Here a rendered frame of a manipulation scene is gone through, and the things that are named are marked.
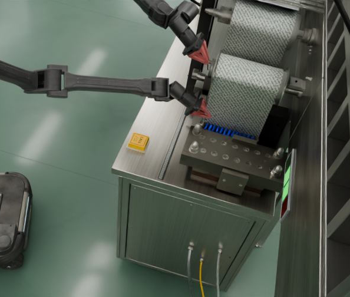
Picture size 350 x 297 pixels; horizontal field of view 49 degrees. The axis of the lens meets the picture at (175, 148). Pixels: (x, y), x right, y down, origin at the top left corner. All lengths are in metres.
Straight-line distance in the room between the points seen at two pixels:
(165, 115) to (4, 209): 1.05
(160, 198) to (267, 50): 0.74
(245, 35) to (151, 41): 2.28
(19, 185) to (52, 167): 0.41
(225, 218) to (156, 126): 0.50
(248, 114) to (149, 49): 2.30
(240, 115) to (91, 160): 1.45
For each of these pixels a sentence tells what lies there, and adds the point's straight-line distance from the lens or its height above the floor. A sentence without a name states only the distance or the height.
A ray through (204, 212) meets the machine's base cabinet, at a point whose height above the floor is 0.78.
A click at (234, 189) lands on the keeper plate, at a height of 0.94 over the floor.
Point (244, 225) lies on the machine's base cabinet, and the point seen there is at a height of 0.77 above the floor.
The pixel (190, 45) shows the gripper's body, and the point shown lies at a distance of 1.45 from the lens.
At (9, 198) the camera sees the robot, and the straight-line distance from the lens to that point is 2.33.
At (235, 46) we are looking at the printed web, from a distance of 1.64.
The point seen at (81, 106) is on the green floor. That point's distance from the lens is 3.10.
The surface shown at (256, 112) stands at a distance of 1.51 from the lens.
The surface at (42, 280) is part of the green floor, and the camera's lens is 2.33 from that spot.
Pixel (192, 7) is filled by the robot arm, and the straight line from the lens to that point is 1.48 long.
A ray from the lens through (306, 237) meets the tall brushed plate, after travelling 0.97.
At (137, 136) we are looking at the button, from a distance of 1.63.
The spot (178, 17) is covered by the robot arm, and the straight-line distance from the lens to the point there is 1.43.
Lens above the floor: 2.13
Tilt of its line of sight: 49 degrees down
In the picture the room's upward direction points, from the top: 11 degrees clockwise
